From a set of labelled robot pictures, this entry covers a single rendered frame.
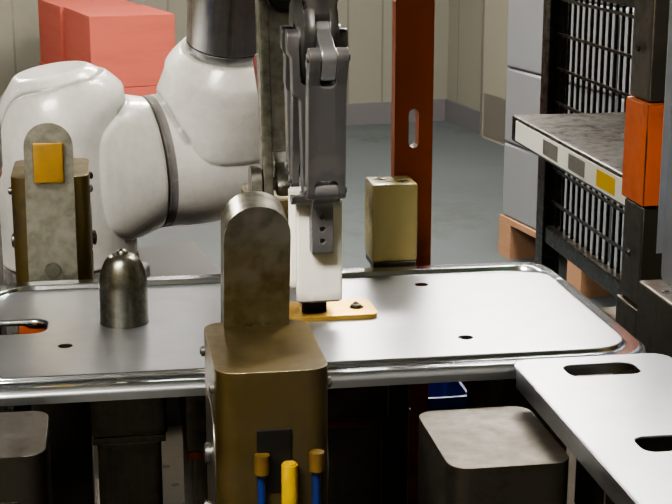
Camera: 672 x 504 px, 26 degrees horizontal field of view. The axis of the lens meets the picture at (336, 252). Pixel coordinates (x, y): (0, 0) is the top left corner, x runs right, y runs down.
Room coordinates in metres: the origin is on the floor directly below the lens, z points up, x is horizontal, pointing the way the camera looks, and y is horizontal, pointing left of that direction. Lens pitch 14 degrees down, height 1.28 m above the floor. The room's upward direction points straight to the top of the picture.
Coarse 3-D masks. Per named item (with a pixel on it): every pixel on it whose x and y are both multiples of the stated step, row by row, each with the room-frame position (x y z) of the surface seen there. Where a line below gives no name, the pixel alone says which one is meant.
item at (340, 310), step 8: (296, 304) 0.96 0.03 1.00; (304, 304) 0.94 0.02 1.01; (312, 304) 0.94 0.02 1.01; (320, 304) 0.94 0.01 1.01; (328, 304) 0.96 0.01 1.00; (336, 304) 0.96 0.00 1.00; (344, 304) 0.96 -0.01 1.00; (368, 304) 0.96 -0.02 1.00; (296, 312) 0.94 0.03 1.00; (304, 312) 0.94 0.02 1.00; (312, 312) 0.94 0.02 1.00; (320, 312) 0.94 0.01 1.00; (328, 312) 0.94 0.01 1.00; (336, 312) 0.94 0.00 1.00; (344, 312) 0.94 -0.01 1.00; (352, 312) 0.94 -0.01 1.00; (360, 312) 0.94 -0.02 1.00; (368, 312) 0.94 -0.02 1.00; (376, 312) 0.94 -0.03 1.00; (304, 320) 0.93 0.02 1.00; (312, 320) 0.93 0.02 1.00; (320, 320) 0.93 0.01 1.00
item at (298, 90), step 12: (288, 36) 0.93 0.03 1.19; (288, 48) 0.92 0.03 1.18; (300, 84) 0.92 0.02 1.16; (300, 96) 0.92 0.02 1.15; (300, 108) 0.92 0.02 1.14; (300, 120) 0.92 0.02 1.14; (300, 132) 0.92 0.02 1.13; (300, 144) 0.92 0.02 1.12; (300, 156) 0.93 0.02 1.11; (300, 168) 0.93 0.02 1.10; (300, 192) 0.92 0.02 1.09
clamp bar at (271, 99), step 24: (264, 0) 1.09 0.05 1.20; (288, 0) 1.07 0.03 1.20; (264, 24) 1.09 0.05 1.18; (288, 24) 1.10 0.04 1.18; (264, 48) 1.09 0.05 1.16; (264, 72) 1.08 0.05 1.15; (264, 96) 1.08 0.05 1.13; (264, 120) 1.08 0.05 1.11; (264, 144) 1.08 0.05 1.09; (264, 168) 1.07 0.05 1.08
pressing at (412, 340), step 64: (0, 320) 0.93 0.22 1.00; (64, 320) 0.93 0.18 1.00; (192, 320) 0.93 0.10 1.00; (384, 320) 0.93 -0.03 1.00; (448, 320) 0.93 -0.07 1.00; (512, 320) 0.93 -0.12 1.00; (576, 320) 0.93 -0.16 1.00; (0, 384) 0.81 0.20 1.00; (64, 384) 0.81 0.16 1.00; (128, 384) 0.81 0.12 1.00; (192, 384) 0.82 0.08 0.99; (384, 384) 0.83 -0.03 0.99
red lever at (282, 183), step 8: (256, 56) 1.20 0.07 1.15; (256, 64) 1.19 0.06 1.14; (256, 72) 1.18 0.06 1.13; (256, 80) 1.18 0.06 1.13; (280, 152) 1.10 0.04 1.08; (280, 160) 1.10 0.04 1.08; (280, 168) 1.09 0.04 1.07; (280, 176) 1.08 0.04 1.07; (280, 184) 1.08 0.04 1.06; (288, 184) 1.08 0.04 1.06; (280, 192) 1.08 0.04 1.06
